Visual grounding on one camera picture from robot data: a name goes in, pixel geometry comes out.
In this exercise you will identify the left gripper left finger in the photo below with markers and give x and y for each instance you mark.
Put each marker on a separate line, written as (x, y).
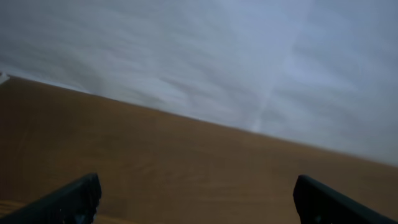
(68, 202)

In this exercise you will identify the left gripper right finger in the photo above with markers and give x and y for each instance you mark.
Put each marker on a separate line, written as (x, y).
(323, 205)

